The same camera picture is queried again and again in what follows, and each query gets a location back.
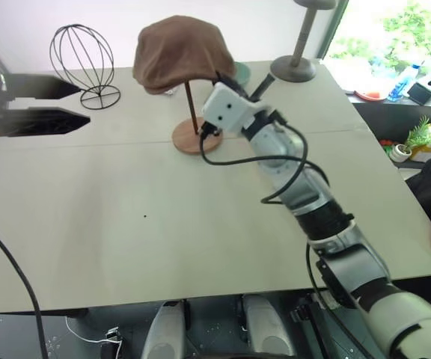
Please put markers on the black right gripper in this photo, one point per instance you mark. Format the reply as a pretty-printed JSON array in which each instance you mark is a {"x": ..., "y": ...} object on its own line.
[{"x": 239, "y": 89}]

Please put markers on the brown cap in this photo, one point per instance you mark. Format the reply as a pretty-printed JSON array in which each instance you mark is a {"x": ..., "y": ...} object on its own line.
[{"x": 180, "y": 52}]

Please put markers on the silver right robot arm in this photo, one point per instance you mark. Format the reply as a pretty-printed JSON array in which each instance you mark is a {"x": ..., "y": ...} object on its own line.
[{"x": 305, "y": 187}]

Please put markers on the grey mushroom hat stand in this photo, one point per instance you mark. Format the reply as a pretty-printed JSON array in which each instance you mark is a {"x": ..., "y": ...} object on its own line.
[{"x": 294, "y": 69}]

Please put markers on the wooden hat stand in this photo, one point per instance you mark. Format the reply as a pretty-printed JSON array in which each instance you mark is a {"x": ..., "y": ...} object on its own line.
[{"x": 193, "y": 139}]

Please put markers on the teal round dish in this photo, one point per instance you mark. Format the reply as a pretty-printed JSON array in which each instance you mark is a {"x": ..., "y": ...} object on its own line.
[{"x": 244, "y": 73}]

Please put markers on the red orange plate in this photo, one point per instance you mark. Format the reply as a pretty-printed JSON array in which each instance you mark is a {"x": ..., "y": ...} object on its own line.
[{"x": 370, "y": 95}]

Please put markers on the black side cabinet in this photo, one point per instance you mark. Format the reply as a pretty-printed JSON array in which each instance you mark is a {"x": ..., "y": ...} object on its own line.
[{"x": 395, "y": 119}]

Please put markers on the blue plastic water bottle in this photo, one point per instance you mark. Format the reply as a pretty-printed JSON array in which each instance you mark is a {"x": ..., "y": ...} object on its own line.
[{"x": 402, "y": 84}]

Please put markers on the small black box device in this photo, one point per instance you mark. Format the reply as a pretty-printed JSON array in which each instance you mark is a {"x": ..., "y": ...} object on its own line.
[{"x": 423, "y": 91}]

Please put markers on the small potted green plant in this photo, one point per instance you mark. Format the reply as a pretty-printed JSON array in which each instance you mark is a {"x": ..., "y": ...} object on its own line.
[{"x": 417, "y": 136}]

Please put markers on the grey rounded shell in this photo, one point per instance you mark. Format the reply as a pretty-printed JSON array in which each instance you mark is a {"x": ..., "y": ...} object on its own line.
[
  {"x": 268, "y": 329},
  {"x": 165, "y": 333}
]

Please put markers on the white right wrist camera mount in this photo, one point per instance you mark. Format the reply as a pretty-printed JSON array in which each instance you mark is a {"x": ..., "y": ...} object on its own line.
[{"x": 227, "y": 106}]

